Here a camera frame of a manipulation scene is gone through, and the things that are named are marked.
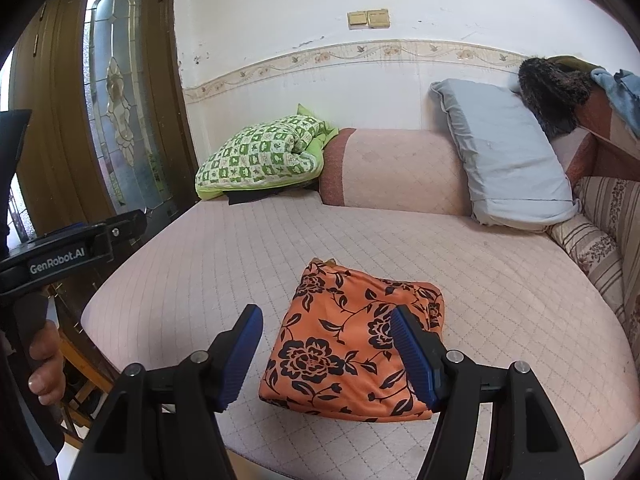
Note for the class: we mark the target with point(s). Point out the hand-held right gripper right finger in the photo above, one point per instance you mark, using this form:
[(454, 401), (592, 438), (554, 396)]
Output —
[(415, 360)]

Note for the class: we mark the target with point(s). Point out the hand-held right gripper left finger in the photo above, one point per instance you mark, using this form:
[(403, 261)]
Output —
[(240, 355)]

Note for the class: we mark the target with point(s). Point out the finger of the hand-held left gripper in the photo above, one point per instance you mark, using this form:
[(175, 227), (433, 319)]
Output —
[(67, 229), (125, 232)]

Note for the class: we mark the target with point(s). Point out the orange floral blouse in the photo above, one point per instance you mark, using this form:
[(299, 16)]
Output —
[(325, 340)]

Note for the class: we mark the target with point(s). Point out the person's left hand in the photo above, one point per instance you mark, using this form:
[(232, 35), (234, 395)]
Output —
[(47, 360)]

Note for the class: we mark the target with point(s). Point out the pink quilted bed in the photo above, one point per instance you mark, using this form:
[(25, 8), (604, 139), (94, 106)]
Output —
[(200, 260)]

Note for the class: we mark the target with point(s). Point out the wooden stool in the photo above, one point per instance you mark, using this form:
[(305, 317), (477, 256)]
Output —
[(85, 365)]

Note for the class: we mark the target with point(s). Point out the wooden door with patterned glass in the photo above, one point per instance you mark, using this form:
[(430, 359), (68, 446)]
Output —
[(120, 85)]

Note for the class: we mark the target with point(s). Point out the green checkered blanket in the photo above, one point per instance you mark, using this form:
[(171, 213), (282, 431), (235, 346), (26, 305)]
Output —
[(260, 152)]

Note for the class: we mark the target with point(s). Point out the pink quilted bolster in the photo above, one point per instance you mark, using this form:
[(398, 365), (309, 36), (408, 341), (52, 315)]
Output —
[(400, 170)]

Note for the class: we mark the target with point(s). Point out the small striped floral pillow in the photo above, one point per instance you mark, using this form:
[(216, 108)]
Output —
[(585, 245)]

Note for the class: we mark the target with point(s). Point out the grey-blue pillow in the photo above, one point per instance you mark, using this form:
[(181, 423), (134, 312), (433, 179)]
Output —
[(505, 160)]

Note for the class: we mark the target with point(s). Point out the large striped floral cushion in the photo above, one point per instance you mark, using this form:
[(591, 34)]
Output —
[(615, 220)]

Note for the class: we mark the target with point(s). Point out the dark furry cloth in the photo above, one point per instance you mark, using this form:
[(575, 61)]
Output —
[(550, 95)]

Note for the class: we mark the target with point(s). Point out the brown and pink backrest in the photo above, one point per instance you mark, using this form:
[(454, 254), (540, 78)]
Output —
[(605, 130)]

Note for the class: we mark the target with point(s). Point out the blue cloth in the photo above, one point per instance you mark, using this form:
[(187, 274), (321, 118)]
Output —
[(625, 95)]

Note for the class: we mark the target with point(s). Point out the beige light switch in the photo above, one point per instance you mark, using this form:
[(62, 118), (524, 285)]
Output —
[(379, 17), (358, 19)]

